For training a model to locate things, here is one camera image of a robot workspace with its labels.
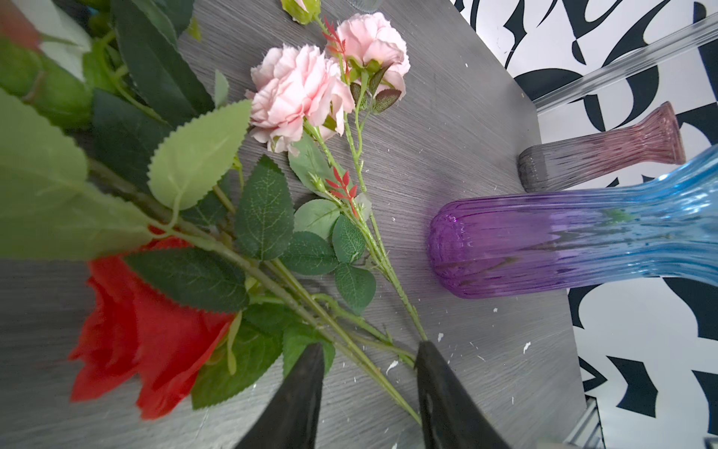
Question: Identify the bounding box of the small pink carnation stem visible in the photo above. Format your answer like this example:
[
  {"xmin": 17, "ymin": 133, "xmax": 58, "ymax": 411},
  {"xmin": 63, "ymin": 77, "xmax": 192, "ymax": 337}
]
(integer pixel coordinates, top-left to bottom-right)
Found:
[{"xmin": 247, "ymin": 1, "xmax": 426, "ymax": 339}]

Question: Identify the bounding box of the mixed artificial flower bouquet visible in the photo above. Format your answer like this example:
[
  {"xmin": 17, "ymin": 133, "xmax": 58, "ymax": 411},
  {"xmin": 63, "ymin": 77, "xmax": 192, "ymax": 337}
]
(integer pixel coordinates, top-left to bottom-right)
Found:
[{"xmin": 1, "ymin": 1, "xmax": 250, "ymax": 261}]

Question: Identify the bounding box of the red rose on table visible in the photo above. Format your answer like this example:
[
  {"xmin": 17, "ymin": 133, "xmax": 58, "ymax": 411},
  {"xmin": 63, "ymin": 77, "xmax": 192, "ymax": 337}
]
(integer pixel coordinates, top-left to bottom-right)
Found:
[{"xmin": 66, "ymin": 156, "xmax": 422, "ymax": 425}]

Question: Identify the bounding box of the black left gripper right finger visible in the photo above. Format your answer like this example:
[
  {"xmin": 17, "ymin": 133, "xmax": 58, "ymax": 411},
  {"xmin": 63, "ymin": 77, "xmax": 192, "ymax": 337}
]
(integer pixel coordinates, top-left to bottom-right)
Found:
[{"xmin": 415, "ymin": 342, "xmax": 509, "ymax": 449}]

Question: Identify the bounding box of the smoky pink glass vase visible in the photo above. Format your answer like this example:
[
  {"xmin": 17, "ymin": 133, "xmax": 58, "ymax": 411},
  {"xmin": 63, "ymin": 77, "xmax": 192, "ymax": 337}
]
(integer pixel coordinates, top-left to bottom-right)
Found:
[{"xmin": 517, "ymin": 102, "xmax": 686, "ymax": 193}]

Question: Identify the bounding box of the purple blue glass vase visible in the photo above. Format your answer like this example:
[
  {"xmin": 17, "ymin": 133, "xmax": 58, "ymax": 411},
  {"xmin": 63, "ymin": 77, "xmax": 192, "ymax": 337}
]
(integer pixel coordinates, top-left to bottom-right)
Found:
[{"xmin": 427, "ymin": 148, "xmax": 717, "ymax": 299}]

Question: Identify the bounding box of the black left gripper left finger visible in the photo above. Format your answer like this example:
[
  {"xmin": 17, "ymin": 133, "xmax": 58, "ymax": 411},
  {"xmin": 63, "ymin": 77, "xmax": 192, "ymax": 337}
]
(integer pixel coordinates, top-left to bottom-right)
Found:
[{"xmin": 236, "ymin": 343, "xmax": 325, "ymax": 449}]

